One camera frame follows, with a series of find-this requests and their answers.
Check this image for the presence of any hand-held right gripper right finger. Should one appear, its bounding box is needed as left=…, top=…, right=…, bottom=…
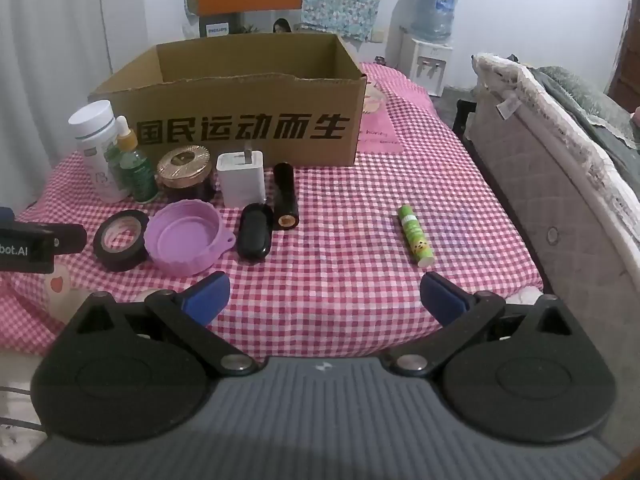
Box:
left=387, top=271, right=581, bottom=378

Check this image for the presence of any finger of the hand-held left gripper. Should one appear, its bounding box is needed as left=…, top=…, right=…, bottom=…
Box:
left=52, top=223, right=88, bottom=256

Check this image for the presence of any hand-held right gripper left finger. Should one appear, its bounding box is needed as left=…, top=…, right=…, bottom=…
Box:
left=65, top=271, right=258, bottom=378

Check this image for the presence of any black tape roll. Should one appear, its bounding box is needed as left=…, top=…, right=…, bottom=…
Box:
left=93, top=209, right=151, bottom=272

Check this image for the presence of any green tube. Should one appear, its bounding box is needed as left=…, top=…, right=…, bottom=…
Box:
left=397, top=204, right=435, bottom=268

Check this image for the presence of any black oval case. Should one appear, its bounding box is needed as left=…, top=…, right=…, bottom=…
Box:
left=237, top=202, right=274, bottom=262

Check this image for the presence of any green dropper bottle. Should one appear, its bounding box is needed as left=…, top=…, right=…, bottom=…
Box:
left=116, top=116, right=160, bottom=204

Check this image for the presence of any white plastic bottle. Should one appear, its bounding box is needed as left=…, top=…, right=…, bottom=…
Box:
left=68, top=100, right=132, bottom=203

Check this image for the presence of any white charger plug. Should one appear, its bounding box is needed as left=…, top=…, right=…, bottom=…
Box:
left=216, top=142, right=267, bottom=208

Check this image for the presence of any black cylinder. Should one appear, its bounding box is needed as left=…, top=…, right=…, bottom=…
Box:
left=272, top=161, right=300, bottom=232

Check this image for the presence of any gold-lidded jar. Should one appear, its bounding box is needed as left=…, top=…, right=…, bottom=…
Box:
left=156, top=144, right=217, bottom=203

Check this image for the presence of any brown cardboard box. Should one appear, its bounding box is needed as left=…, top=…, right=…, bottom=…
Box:
left=87, top=32, right=368, bottom=168

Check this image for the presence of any pink checked cloth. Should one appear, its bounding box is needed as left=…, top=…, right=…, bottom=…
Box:
left=0, top=60, right=545, bottom=356

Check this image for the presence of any beige quilted mattress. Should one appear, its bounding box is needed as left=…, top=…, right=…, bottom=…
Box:
left=452, top=72, right=640, bottom=301

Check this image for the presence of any white curtain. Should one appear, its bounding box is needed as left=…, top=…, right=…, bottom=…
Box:
left=0, top=0, right=113, bottom=211

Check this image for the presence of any white water dispenser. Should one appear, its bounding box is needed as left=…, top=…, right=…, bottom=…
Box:
left=397, top=35, right=453, bottom=97

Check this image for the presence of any grey blanket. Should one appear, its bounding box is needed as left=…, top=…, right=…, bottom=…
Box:
left=530, top=65, right=640, bottom=161

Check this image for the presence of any printed appliance box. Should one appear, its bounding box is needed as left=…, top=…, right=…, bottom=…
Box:
left=199, top=9, right=301, bottom=38

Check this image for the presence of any brown wooden door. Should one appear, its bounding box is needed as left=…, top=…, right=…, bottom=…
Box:
left=605, top=0, right=640, bottom=111

